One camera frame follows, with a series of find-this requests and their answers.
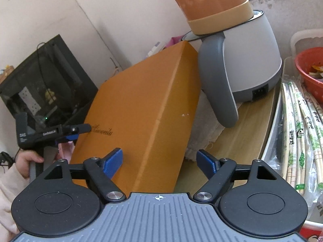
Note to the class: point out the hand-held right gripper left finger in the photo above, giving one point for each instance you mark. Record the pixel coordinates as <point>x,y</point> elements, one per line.
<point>113,161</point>

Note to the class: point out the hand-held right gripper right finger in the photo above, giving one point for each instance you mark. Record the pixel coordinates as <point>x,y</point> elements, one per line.
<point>205,165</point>

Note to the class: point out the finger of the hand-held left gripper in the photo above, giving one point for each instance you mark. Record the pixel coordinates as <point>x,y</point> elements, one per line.
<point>70,138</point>
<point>77,129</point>

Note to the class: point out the orange cardboard box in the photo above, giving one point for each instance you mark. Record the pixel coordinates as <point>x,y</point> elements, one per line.
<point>141,111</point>

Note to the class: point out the person's left forearm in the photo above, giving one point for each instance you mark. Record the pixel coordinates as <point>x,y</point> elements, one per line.
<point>8,201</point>

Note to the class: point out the wooden desktop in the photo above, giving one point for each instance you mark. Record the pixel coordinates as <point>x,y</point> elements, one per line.
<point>252,121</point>

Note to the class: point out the person's left hand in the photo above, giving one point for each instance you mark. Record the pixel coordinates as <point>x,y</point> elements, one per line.
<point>25,159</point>

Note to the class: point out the white power strip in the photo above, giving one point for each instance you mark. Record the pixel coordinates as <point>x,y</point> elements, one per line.
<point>28,98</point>

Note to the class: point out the white towel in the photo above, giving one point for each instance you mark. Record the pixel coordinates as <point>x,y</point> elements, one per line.
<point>204,128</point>

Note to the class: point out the black monitor screen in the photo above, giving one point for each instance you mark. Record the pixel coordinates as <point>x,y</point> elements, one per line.
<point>50,70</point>

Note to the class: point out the white plastic bin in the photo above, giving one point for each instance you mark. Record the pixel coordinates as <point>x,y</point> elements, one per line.
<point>276,131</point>

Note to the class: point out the bundle of wrapped chopsticks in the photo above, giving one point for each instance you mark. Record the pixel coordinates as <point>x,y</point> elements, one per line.
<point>300,141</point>

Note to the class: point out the grey electric kettle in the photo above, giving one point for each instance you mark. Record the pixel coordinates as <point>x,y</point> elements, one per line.
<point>252,55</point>

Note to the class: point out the pink bag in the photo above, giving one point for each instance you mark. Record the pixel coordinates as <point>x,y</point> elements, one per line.
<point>175,41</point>

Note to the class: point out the red and white package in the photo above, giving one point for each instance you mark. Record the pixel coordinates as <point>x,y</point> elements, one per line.
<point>313,234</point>

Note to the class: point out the red plastic bowl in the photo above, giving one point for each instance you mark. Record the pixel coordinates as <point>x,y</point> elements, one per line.
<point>306,65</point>

